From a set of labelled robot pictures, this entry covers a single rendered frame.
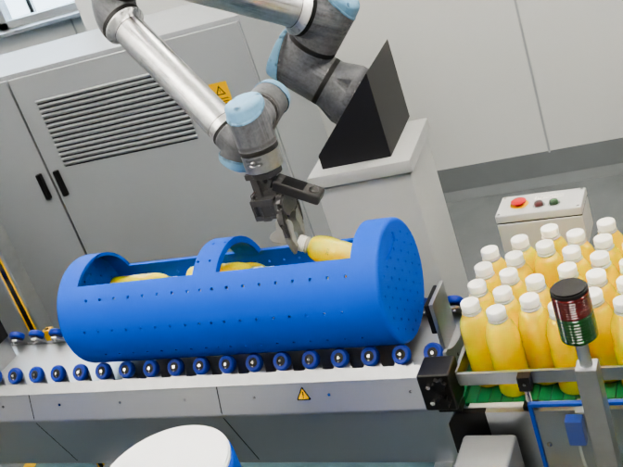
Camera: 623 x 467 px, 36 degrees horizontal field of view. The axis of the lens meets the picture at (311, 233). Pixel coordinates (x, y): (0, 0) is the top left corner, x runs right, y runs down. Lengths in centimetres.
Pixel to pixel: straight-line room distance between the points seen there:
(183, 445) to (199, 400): 44
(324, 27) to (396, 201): 55
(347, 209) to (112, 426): 93
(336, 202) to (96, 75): 145
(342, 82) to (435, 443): 110
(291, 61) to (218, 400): 102
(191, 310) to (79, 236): 221
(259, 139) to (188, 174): 190
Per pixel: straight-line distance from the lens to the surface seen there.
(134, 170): 413
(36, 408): 278
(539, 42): 484
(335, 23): 279
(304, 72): 285
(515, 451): 202
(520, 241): 220
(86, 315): 245
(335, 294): 209
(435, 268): 296
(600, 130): 499
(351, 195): 289
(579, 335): 169
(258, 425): 242
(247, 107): 213
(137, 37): 253
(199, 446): 200
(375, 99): 280
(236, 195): 400
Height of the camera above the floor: 211
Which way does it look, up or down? 24 degrees down
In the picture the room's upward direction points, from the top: 19 degrees counter-clockwise
